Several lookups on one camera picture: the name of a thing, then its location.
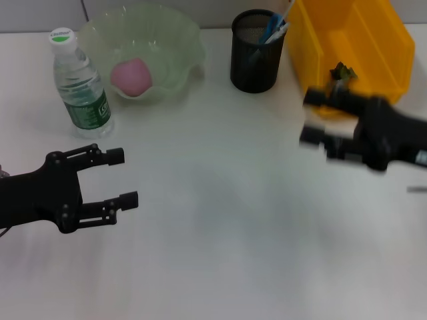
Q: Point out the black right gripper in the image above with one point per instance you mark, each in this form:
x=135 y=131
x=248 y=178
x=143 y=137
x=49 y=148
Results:
x=390 y=140

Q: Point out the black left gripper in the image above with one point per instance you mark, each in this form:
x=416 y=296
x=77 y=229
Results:
x=40 y=196

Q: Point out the clear green-label water bottle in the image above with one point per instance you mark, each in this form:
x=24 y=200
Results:
x=86 y=110

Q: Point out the pink peach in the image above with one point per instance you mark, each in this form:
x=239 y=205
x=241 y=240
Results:
x=131 y=78

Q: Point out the silver pen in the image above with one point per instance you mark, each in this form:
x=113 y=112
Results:
x=278 y=31

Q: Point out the blue teal scissors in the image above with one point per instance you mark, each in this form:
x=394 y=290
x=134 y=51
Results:
x=272 y=25

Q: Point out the transparent plastic ruler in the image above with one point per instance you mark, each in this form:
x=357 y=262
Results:
x=288 y=11

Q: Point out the black mesh pen holder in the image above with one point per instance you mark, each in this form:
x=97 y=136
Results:
x=257 y=70

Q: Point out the green glass fruit plate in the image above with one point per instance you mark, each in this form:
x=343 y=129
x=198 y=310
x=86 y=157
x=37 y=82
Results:
x=173 y=50

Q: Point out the yellow plastic bin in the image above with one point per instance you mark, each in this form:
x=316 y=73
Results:
x=377 y=50

